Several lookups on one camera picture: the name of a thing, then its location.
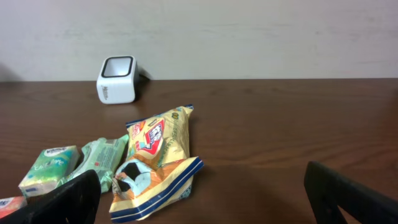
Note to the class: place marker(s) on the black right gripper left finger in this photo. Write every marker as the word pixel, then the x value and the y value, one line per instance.
pixel 75 202

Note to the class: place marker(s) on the small green wipes pack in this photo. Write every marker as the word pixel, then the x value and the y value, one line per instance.
pixel 50 168

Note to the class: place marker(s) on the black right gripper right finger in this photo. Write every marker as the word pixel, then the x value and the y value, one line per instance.
pixel 329 192

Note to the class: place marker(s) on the green wet wipes pack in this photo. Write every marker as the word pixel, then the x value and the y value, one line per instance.
pixel 103 156

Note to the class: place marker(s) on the white barcode scanner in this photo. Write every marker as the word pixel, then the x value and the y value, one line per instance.
pixel 120 80

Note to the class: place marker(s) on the orange tissue pack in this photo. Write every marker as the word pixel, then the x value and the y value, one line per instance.
pixel 11 204

